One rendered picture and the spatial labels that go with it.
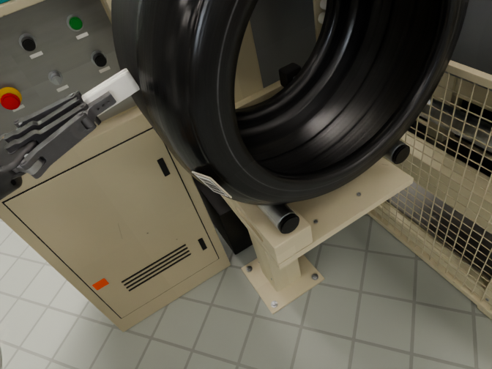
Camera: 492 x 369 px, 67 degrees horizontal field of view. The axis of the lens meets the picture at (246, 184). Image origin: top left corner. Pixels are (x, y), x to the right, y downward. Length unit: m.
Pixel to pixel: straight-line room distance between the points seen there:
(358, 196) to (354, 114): 0.18
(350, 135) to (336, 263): 0.96
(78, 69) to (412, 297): 1.41
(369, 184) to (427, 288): 0.86
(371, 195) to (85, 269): 1.01
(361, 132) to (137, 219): 0.84
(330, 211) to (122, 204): 0.72
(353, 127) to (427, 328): 0.96
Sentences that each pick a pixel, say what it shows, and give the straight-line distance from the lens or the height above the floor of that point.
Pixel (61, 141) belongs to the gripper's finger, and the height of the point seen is 1.22.
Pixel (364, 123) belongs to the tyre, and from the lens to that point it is 0.84.
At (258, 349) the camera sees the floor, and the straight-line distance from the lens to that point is 1.58.
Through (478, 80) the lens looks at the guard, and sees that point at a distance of 0.89.
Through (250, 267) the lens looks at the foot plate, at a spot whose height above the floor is 0.02.
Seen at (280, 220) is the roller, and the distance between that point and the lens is 0.69.
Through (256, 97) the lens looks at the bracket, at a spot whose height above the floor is 0.95.
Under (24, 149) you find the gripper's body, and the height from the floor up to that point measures 1.22.
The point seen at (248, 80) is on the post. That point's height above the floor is 0.99.
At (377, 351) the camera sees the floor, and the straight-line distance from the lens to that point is 1.55.
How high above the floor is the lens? 1.46
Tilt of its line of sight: 44 degrees down
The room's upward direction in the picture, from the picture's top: 17 degrees counter-clockwise
